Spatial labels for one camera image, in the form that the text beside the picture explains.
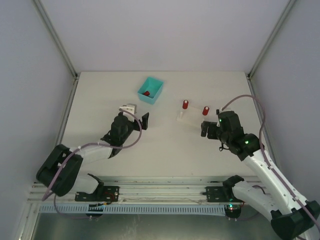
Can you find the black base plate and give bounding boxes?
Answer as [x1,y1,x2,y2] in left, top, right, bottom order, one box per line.
[74,186,120,203]
[201,186,243,203]

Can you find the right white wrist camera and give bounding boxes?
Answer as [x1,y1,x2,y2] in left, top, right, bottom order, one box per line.
[216,107,231,115]

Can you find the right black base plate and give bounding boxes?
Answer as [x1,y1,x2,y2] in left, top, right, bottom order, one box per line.
[201,186,243,203]

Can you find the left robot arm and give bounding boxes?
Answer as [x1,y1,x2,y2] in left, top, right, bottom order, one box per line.
[36,110,150,202]

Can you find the grey slotted cable duct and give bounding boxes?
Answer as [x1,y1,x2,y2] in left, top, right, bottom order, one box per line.
[39,203,225,216]

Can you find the aluminium rail frame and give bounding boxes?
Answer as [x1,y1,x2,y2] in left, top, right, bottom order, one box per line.
[27,176,272,205]

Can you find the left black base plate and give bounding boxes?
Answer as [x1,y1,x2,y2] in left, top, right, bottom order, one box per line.
[74,186,120,203]

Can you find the right aluminium corner post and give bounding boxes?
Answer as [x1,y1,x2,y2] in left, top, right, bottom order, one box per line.
[246,0,298,81]

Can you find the left aluminium corner post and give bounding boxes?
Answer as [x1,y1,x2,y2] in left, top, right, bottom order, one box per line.
[32,0,80,78]

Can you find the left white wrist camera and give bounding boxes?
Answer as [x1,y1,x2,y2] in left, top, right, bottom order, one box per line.
[119,103,137,115]

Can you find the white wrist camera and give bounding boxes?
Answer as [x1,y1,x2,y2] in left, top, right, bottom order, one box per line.
[216,107,231,115]
[119,103,137,115]

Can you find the white peg fixture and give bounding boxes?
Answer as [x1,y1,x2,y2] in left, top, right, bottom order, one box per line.
[176,107,206,128]

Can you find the aluminium corner post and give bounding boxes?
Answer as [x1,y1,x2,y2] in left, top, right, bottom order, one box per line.
[246,0,298,81]
[32,0,80,78]

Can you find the red large spring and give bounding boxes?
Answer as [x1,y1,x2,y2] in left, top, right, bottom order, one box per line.
[202,106,210,117]

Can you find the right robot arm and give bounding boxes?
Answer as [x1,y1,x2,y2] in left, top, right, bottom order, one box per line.
[201,111,320,240]

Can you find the teal plastic bin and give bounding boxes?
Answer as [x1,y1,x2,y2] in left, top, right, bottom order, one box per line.
[137,76,164,105]

